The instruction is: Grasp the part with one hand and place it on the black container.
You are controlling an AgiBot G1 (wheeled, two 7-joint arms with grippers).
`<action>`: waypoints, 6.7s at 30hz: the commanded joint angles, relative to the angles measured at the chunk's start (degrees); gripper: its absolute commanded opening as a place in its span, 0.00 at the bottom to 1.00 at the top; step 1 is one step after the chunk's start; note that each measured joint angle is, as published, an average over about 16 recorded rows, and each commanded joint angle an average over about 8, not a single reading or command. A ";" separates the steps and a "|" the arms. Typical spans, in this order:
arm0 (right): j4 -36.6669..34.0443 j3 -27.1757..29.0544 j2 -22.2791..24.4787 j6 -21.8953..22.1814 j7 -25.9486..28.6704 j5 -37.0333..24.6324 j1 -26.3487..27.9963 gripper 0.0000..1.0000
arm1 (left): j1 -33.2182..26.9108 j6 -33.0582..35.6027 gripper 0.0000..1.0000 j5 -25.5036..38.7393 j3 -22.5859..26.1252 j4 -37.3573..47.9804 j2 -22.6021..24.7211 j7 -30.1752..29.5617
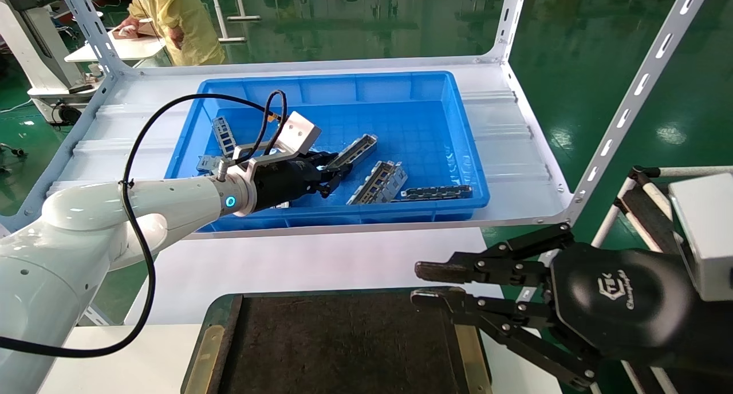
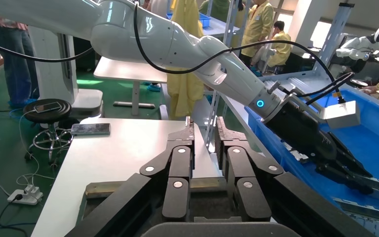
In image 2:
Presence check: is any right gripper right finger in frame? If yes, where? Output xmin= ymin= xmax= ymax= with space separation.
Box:
xmin=215 ymin=116 xmax=375 ymax=237

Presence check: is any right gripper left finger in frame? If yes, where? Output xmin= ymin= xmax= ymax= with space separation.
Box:
xmin=64 ymin=116 xmax=196 ymax=237

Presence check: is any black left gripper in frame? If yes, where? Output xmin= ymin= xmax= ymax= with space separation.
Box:
xmin=264 ymin=100 xmax=376 ymax=196

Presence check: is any wide silver metal housing part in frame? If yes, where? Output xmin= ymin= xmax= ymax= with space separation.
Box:
xmin=333 ymin=197 xmax=379 ymax=225

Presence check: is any blue plastic bin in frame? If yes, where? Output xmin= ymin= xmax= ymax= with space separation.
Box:
xmin=244 ymin=85 xmax=379 ymax=226

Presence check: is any person in long yellow coat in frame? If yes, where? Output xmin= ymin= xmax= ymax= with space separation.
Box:
xmin=166 ymin=0 xmax=207 ymax=121

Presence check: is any dark smartphone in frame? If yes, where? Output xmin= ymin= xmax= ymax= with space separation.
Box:
xmin=70 ymin=122 xmax=112 ymax=136

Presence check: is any white background table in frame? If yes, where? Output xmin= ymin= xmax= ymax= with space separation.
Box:
xmin=93 ymin=56 xmax=168 ymax=118

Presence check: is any white humanoid robot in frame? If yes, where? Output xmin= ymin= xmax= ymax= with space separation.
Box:
xmin=335 ymin=24 xmax=379 ymax=74

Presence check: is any black-haired person in yellow coat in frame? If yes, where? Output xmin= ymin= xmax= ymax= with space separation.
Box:
xmin=265 ymin=20 xmax=292 ymax=68

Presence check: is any standing person in yellow coat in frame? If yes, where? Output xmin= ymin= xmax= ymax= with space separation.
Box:
xmin=240 ymin=0 xmax=275 ymax=68

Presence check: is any black round stool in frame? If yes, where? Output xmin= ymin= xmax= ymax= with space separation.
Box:
xmin=23 ymin=99 xmax=74 ymax=166

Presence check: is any small blue background bin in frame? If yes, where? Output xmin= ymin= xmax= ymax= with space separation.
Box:
xmin=166 ymin=12 xmax=211 ymax=28

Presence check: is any white power strip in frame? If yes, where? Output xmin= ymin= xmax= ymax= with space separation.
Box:
xmin=7 ymin=184 xmax=43 ymax=206

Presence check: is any person in dark jeans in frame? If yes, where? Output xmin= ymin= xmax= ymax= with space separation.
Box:
xmin=0 ymin=12 xmax=40 ymax=109

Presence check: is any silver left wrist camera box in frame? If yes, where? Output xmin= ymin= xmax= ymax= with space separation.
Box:
xmin=287 ymin=93 xmax=362 ymax=129

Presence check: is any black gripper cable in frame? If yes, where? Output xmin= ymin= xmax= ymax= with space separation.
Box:
xmin=276 ymin=72 xmax=355 ymax=106

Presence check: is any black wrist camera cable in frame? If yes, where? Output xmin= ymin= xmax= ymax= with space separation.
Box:
xmin=132 ymin=0 xmax=345 ymax=104

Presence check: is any smartphone with white cable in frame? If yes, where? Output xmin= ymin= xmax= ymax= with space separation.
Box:
xmin=33 ymin=101 xmax=62 ymax=114

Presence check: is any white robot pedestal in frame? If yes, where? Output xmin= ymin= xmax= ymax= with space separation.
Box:
xmin=29 ymin=26 xmax=104 ymax=119

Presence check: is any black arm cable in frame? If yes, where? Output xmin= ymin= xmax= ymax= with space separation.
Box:
xmin=0 ymin=38 xmax=94 ymax=63

